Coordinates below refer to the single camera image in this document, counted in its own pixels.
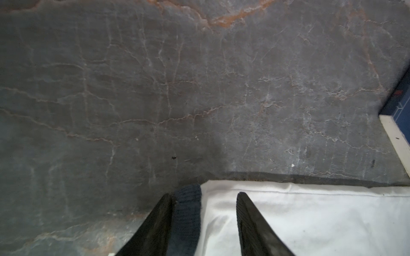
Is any navy blue book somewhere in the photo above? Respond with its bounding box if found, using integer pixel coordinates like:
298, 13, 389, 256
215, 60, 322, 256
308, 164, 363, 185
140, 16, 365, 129
379, 70, 410, 173

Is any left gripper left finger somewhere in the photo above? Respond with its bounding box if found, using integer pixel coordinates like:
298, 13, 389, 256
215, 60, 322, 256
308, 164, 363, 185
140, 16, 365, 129
117, 193, 174, 256

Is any white tank top navy trim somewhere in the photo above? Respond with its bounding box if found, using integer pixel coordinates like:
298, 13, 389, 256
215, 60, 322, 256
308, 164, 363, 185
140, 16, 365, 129
167, 180, 410, 256

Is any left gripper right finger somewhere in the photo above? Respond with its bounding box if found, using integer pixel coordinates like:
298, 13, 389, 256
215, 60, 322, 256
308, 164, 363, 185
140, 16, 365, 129
236, 192, 294, 256

